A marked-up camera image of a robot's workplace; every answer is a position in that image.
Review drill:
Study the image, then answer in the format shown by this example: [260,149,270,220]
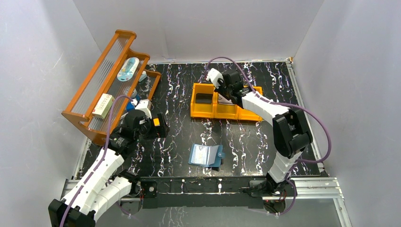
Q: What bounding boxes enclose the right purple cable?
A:
[205,56,332,165]

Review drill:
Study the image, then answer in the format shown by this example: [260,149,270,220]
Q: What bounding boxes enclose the silver cards in bin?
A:
[217,94,234,105]

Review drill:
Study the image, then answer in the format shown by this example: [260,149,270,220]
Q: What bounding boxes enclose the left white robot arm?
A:
[48,99,169,227]

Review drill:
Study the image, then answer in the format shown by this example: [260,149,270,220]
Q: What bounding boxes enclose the yellow three-compartment bin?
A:
[190,83,262,121]

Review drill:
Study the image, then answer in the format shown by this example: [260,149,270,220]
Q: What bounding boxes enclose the small grey blue item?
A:
[138,71,148,82]

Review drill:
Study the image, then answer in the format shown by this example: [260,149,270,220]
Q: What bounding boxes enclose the orange wooden shelf rack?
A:
[62,30,161,146]

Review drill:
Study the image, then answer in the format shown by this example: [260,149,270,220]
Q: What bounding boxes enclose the white red small box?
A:
[92,93,115,119]

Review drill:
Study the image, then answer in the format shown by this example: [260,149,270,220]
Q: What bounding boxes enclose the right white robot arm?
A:
[206,69,313,196]

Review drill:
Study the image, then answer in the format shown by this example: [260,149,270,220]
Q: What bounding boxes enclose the blue card holder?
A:
[188,144,225,171]

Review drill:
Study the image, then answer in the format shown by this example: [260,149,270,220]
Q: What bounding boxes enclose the purple cable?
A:
[59,95,135,227]
[205,56,332,165]

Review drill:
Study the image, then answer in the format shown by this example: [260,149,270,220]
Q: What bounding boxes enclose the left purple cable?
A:
[59,95,135,227]

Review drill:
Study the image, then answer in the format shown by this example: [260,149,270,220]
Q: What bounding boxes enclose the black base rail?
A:
[122,176,293,209]

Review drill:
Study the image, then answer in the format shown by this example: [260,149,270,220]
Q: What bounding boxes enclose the light blue oval case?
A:
[117,57,139,82]

